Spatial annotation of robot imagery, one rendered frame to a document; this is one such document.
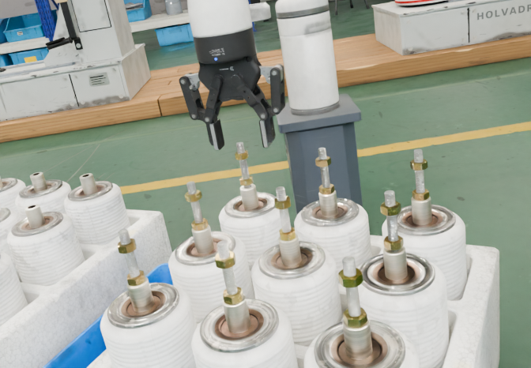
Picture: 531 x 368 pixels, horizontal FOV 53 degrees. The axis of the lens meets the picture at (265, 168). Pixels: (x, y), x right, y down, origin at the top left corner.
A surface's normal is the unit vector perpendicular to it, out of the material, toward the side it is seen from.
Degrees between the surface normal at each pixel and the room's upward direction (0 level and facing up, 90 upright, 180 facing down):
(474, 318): 0
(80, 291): 90
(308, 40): 90
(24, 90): 90
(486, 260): 0
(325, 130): 90
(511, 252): 0
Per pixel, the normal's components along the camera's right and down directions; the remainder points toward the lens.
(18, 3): 0.03, 0.36
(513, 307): -0.16, -0.92
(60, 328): 0.90, 0.02
